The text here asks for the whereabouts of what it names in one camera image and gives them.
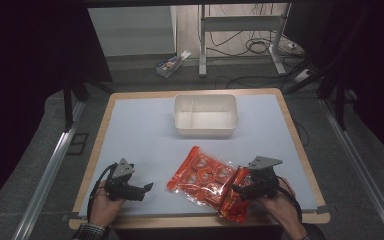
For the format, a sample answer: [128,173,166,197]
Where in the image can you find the aluminium rail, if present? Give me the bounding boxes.
[317,97,384,240]
[11,99,88,240]

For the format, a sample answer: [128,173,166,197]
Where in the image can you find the large orange snack packet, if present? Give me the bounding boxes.
[166,145,238,210]

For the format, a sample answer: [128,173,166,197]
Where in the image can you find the black flat frame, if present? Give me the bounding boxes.
[66,132,91,156]

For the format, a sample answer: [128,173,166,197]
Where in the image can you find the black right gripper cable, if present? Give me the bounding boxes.
[275,175,304,224]

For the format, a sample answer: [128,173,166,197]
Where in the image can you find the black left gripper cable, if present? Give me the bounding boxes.
[86,162,118,222]

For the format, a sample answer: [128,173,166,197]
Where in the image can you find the white metal desk frame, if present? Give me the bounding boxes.
[197,3,293,78]

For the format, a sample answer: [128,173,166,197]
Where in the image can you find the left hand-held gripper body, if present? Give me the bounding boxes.
[104,157,136,202]

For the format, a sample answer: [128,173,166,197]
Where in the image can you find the small cardboard box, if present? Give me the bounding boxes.
[155,49,193,79]

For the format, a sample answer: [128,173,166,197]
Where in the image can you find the white plastic container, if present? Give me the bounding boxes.
[172,93,240,138]

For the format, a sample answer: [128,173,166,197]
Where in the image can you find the black stand leg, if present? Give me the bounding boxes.
[61,75,92,133]
[315,74,348,132]

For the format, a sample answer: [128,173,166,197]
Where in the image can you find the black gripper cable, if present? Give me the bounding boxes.
[275,175,304,224]
[86,162,118,222]

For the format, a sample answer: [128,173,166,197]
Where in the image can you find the person's right hand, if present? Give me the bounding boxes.
[257,185,308,240]

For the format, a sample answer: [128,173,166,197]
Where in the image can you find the pale blue table mat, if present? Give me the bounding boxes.
[78,93,319,216]

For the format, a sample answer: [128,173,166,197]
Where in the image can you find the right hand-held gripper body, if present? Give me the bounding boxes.
[245,155,284,200]

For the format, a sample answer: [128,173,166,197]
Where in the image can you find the black floor cables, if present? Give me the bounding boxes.
[205,6,308,91]

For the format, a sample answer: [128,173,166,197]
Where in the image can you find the small orange snack packet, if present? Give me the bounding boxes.
[216,165,252,224]

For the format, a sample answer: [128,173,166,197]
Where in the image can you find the person's left hand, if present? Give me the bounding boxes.
[88,180,126,229]

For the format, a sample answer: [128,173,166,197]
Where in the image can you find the white power strip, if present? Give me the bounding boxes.
[293,68,313,84]

